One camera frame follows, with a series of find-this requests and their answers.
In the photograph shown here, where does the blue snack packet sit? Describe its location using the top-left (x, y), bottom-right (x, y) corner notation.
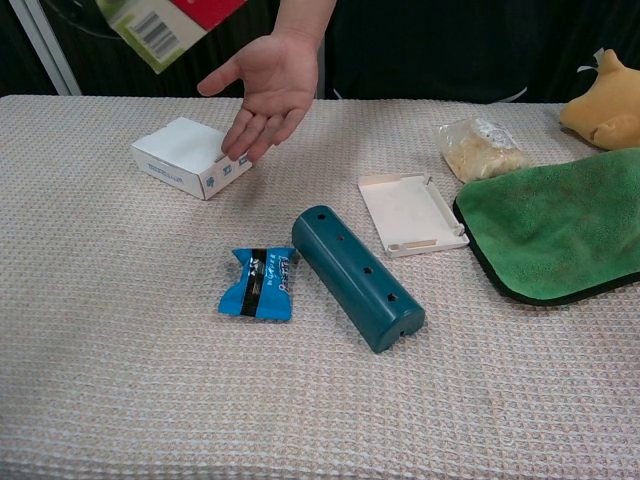
top-left (217, 246), bottom-right (299, 323)

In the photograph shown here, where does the green microfiber cloth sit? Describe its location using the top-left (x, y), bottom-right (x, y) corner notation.
top-left (452, 148), bottom-right (640, 306)

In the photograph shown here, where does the teal plastic cylinder with holes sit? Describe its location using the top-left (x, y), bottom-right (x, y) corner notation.
top-left (291, 204), bottom-right (427, 355)

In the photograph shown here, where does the beige woven tablecloth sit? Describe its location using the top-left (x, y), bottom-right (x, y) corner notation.
top-left (0, 94), bottom-right (640, 480)

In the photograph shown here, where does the grey metal frame post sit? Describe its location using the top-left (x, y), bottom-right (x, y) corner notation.
top-left (9, 0), bottom-right (82, 96)

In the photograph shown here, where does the yellow plush toy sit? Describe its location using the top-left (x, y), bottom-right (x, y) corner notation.
top-left (558, 48), bottom-right (640, 151)

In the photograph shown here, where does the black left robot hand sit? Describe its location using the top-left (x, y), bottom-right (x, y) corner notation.
top-left (49, 0), bottom-right (121, 40)

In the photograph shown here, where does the clear bag of beige snack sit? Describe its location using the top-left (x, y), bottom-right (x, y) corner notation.
top-left (438, 117), bottom-right (530, 183)

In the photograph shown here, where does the white plastic lid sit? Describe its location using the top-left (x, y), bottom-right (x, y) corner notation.
top-left (357, 172), bottom-right (471, 258)

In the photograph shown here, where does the white box with blue icons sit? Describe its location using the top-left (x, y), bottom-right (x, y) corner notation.
top-left (130, 117), bottom-right (255, 202)

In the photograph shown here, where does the person's black clothed torso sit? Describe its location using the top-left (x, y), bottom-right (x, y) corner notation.
top-left (323, 0), bottom-right (551, 105)

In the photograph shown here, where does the person's right hand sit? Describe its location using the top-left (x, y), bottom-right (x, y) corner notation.
top-left (196, 33), bottom-right (321, 163)

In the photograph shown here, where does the person's right forearm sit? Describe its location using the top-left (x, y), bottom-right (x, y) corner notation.
top-left (269, 0), bottom-right (339, 49)

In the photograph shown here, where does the red green cracker box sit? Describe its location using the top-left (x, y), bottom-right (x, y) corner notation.
top-left (94, 0), bottom-right (250, 76)

